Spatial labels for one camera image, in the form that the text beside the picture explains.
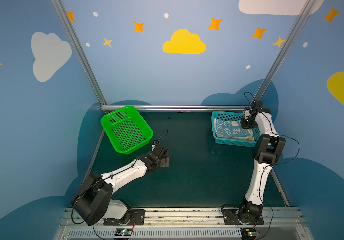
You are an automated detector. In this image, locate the teal yellow patterned towel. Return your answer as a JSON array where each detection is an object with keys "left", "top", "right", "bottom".
[{"left": 216, "top": 135, "right": 255, "bottom": 142}]

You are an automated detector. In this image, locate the blue bunny print towel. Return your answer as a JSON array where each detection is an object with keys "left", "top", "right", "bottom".
[{"left": 214, "top": 119, "right": 254, "bottom": 137}]

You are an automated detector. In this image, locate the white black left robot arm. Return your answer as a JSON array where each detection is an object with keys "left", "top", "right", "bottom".
[{"left": 71, "top": 142, "right": 170, "bottom": 226}]

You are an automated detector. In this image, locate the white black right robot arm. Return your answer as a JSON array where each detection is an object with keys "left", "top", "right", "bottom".
[{"left": 237, "top": 101, "right": 286, "bottom": 225}]

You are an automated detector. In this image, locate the teal plastic basket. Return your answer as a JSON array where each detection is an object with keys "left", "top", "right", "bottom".
[{"left": 212, "top": 111, "right": 264, "bottom": 148}]

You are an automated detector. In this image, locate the green plastic basket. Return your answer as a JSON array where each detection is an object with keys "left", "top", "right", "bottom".
[{"left": 101, "top": 106, "right": 154, "bottom": 155}]

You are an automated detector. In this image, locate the left controller circuit board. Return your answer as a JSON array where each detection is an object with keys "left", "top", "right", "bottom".
[{"left": 115, "top": 229, "right": 133, "bottom": 237}]

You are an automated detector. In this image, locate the controller circuit board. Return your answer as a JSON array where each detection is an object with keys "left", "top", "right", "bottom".
[
  {"left": 115, "top": 229, "right": 133, "bottom": 237},
  {"left": 240, "top": 228, "right": 257, "bottom": 240}
]

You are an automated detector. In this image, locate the right controller circuit board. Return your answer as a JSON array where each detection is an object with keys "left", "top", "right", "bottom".
[{"left": 240, "top": 228, "right": 257, "bottom": 240}]

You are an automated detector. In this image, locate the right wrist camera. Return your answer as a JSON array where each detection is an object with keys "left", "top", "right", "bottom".
[{"left": 244, "top": 107, "right": 251, "bottom": 119}]

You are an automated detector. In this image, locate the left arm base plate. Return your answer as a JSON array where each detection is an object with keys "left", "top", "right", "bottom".
[{"left": 104, "top": 209, "right": 145, "bottom": 226}]

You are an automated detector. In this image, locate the horizontal aluminium frame bar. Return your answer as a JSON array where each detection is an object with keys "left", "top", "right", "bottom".
[{"left": 100, "top": 104, "right": 249, "bottom": 112}]

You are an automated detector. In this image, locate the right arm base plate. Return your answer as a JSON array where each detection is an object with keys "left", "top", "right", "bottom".
[{"left": 221, "top": 208, "right": 265, "bottom": 225}]

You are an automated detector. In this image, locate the right aluminium frame post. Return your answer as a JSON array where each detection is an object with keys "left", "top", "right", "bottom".
[{"left": 254, "top": 0, "right": 317, "bottom": 101}]

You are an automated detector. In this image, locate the aluminium frame post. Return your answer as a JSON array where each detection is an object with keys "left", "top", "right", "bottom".
[
  {"left": 254, "top": 0, "right": 317, "bottom": 101},
  {"left": 51, "top": 0, "right": 107, "bottom": 106}
]

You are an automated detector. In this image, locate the aluminium mounting rail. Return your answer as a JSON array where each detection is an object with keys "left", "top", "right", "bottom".
[{"left": 54, "top": 207, "right": 313, "bottom": 240}]

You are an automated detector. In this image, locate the left aluminium frame post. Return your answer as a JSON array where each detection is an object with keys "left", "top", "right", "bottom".
[{"left": 51, "top": 0, "right": 107, "bottom": 106}]

